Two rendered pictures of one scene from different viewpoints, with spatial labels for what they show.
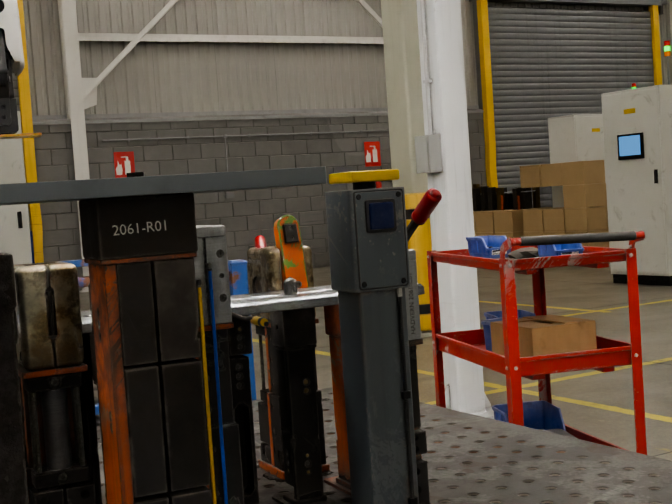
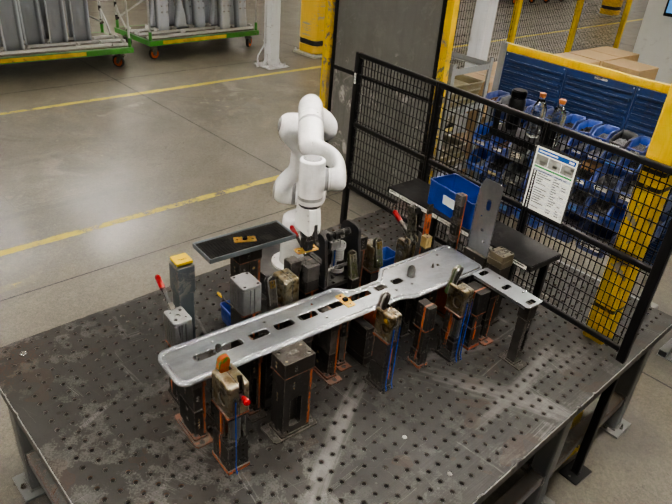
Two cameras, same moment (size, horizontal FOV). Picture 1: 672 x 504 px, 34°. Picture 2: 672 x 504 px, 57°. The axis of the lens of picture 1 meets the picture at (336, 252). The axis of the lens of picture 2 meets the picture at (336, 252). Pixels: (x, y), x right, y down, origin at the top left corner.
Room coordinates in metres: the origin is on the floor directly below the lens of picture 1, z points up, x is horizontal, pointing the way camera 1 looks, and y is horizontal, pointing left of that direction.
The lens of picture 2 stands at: (3.15, -0.02, 2.33)
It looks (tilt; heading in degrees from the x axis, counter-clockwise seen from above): 31 degrees down; 164
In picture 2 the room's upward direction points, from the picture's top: 5 degrees clockwise
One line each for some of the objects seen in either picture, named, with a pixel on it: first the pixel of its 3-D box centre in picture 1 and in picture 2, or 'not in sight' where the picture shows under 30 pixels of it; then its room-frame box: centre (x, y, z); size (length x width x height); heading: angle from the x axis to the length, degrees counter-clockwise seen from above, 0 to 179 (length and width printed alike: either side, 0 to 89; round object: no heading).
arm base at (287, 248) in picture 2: not in sight; (293, 245); (0.72, 0.46, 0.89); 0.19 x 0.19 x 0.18
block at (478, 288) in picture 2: not in sight; (471, 315); (1.27, 1.12, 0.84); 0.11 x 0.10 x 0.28; 25
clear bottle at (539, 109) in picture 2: not in sight; (537, 115); (0.77, 1.51, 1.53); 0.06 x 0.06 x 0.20
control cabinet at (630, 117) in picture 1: (649, 164); not in sight; (11.38, -3.29, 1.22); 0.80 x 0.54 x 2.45; 30
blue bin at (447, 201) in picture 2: not in sight; (461, 200); (0.72, 1.26, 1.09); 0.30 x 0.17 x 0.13; 19
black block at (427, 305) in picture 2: not in sight; (422, 334); (1.37, 0.87, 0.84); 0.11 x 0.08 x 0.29; 25
